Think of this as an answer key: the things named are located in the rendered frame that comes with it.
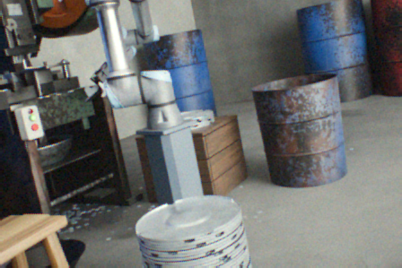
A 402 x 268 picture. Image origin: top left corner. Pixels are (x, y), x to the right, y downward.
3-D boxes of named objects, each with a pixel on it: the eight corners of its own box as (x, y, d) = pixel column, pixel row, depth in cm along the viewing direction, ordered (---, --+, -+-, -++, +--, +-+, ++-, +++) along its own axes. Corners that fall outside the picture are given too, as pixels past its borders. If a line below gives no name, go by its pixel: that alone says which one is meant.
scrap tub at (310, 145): (362, 161, 241) (348, 70, 234) (336, 190, 207) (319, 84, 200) (286, 161, 265) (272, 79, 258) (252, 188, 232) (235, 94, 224)
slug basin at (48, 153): (90, 151, 241) (85, 133, 239) (34, 174, 214) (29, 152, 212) (48, 153, 261) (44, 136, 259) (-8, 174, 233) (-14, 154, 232)
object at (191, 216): (214, 191, 145) (214, 188, 145) (260, 216, 119) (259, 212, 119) (125, 220, 135) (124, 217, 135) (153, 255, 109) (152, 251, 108)
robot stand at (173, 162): (216, 221, 198) (196, 119, 191) (185, 240, 185) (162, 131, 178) (187, 215, 211) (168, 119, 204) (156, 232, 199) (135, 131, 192)
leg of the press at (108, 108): (144, 198, 250) (107, 30, 236) (128, 206, 240) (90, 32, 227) (37, 194, 302) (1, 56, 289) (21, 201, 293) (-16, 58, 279)
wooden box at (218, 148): (248, 177, 251) (237, 114, 245) (215, 203, 219) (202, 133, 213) (186, 177, 272) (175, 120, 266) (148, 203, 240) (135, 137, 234)
